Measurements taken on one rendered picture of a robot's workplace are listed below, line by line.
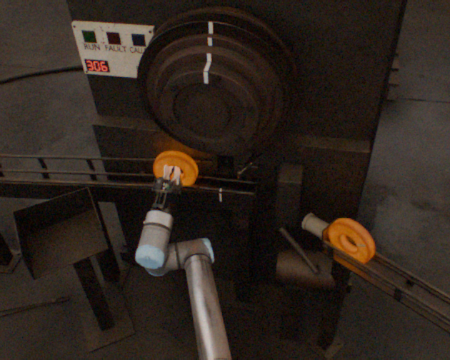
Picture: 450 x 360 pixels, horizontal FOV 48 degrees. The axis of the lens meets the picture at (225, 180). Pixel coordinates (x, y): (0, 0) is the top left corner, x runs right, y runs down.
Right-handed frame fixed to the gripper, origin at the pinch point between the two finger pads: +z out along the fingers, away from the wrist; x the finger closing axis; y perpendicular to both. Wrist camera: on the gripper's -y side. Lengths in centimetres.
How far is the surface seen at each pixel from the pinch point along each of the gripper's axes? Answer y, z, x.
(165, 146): 2.2, 6.2, 4.5
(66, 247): -7.7, -32.1, 33.2
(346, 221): 5, -16, -59
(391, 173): -99, 64, -90
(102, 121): 8.8, 10.0, 27.2
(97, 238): -8.3, -27.1, 23.6
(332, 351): -68, -41, -63
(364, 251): 1, -24, -66
